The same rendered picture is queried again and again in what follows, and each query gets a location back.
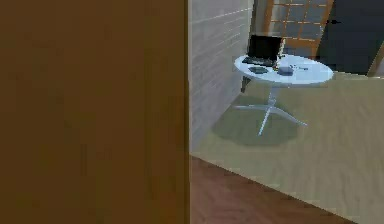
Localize dark flat phone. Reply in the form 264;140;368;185
248;66;269;75

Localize black open laptop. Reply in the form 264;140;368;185
241;34;284;67

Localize brown wooden room door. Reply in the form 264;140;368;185
0;0;192;224

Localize grey blue small box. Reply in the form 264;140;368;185
278;65;295;76

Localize small yellow white statuette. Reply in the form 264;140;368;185
273;37;287;71

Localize dark room door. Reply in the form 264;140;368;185
315;0;384;76

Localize white round pedestal table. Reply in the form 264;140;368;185
232;53;335;137

